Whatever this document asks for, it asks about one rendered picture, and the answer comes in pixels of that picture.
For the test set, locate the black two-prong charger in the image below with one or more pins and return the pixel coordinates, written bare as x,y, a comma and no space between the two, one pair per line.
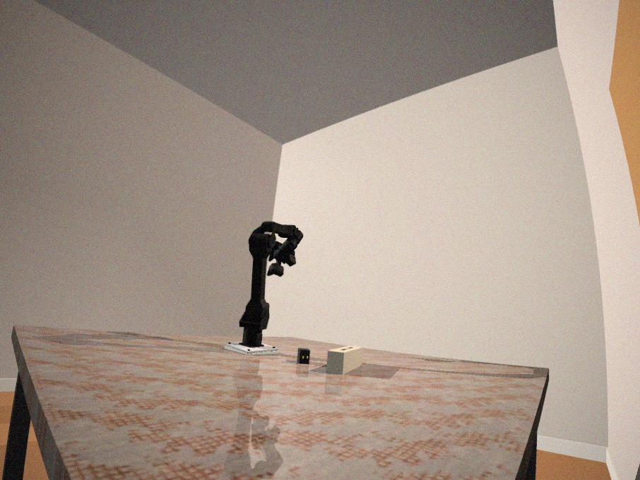
303,356

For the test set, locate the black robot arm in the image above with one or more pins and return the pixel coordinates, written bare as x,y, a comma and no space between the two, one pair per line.
256,315

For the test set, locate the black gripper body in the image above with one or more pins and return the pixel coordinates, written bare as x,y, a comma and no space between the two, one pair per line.
279,255

